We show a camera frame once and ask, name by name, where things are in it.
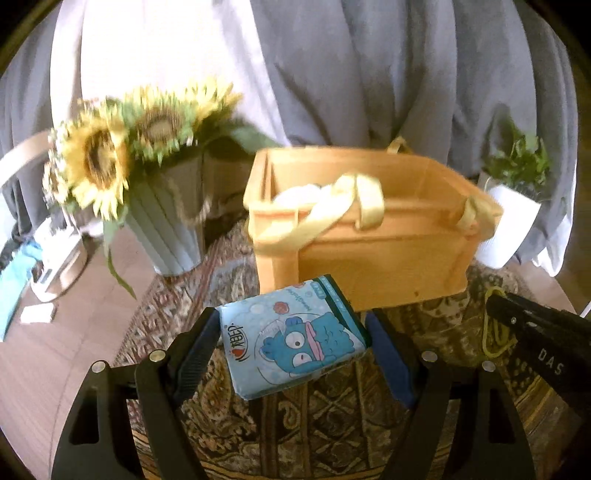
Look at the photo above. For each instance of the blue cartoon tissue pack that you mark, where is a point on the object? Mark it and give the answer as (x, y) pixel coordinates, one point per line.
(280, 339)

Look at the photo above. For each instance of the white plant pot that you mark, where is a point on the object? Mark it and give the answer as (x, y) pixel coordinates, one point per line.
(519, 215)

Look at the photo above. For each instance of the white remote control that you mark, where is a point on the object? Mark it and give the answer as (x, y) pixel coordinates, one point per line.
(38, 314)

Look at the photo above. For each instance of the patterned oriental rug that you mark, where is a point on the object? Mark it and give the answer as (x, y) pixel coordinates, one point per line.
(343, 425)

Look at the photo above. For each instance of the grey ribbed vase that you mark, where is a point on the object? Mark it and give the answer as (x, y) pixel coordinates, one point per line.
(165, 215)

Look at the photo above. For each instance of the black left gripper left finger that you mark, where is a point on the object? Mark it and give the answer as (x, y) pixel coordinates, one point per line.
(97, 442)

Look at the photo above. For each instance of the orange plastic storage crate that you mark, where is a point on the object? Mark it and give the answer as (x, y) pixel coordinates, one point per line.
(390, 228)

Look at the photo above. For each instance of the white sheer curtain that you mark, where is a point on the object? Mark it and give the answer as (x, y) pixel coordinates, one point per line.
(107, 48)

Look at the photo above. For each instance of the green leafy houseplant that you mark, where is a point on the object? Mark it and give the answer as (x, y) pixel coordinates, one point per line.
(522, 165)

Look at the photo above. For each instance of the sunflower bouquet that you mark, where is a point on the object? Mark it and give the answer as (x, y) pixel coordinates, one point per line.
(95, 158)

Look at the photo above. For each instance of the wooden chair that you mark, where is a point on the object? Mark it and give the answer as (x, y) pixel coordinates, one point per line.
(28, 151)

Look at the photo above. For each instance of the grey curtain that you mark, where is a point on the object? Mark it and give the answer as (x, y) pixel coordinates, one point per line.
(444, 75)

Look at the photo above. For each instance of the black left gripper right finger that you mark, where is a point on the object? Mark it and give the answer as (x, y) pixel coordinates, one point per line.
(489, 440)

